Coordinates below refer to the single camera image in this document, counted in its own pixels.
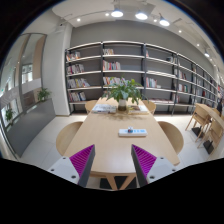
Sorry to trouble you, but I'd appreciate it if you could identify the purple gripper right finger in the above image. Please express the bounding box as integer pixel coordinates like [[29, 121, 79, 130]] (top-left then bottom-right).
[[131, 145, 177, 187]]

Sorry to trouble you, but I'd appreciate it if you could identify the ceiling spotlight left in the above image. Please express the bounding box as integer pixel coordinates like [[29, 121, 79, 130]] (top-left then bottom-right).
[[111, 9, 123, 18]]

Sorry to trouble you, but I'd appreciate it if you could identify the ceiling spotlight middle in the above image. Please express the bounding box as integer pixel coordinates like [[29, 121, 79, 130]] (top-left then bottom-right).
[[135, 12, 148, 20]]

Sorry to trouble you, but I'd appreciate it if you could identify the book right of plant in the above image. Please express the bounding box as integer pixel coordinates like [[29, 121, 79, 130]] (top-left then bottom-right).
[[128, 105, 148, 114]]

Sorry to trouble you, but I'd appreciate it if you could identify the small plant on partition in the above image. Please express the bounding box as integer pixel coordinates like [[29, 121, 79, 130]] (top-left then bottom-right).
[[37, 88, 51, 102]]

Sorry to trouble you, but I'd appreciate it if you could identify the wooden chair far right side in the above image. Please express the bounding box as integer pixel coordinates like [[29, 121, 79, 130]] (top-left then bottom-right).
[[191, 103, 211, 138]]

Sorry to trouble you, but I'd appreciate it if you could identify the ceiling spotlight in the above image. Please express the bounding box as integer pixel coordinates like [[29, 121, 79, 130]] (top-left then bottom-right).
[[159, 17, 170, 27], [135, 12, 148, 20], [111, 9, 123, 18]]

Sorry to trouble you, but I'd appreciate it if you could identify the charger plug on strip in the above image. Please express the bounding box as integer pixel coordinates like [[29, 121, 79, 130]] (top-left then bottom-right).
[[127, 126, 133, 133]]

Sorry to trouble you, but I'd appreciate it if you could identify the white power strip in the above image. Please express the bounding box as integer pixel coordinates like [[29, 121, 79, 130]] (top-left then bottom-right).
[[118, 129, 148, 137]]

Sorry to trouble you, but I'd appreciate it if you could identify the potted green plant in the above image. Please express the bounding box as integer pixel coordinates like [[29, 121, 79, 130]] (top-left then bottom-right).
[[102, 78, 142, 111]]

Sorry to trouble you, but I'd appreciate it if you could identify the ceiling spotlight right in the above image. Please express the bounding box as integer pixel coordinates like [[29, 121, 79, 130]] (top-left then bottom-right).
[[159, 17, 170, 27]]

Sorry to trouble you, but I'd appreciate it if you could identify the long wooden table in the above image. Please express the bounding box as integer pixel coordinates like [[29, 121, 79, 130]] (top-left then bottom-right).
[[63, 97, 181, 191]]

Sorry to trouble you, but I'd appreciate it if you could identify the large grey bookshelf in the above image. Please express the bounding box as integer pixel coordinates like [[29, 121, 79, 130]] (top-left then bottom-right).
[[65, 41, 220, 114]]

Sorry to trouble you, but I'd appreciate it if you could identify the wooden chair near left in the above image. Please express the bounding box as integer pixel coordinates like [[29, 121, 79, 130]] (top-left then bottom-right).
[[56, 121, 82, 155]]

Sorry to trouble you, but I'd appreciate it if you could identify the open magazine left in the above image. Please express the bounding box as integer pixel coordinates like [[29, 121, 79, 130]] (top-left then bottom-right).
[[92, 104, 117, 113]]

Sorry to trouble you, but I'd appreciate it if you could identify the wooden chair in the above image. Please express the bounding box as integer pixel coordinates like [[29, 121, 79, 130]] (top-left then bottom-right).
[[191, 103, 211, 138], [200, 120, 224, 154], [159, 121, 184, 154], [85, 100, 97, 113], [56, 121, 82, 155]]

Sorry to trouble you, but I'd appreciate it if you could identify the wooden table right side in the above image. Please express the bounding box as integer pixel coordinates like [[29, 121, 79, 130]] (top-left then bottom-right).
[[195, 103, 224, 129]]

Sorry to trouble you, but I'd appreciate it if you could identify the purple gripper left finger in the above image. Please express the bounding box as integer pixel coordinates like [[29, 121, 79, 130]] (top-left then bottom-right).
[[48, 145, 95, 187]]

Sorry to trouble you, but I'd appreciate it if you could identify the wooden chair far left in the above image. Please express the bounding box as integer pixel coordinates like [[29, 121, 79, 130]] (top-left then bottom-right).
[[85, 100, 97, 113]]

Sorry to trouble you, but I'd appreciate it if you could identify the wooden chair near right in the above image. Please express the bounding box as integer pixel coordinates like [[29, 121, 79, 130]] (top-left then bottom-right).
[[159, 121, 184, 154]]

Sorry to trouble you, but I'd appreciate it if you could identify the grey low partition wall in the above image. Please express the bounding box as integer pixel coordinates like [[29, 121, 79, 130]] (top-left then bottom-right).
[[7, 99, 55, 157]]

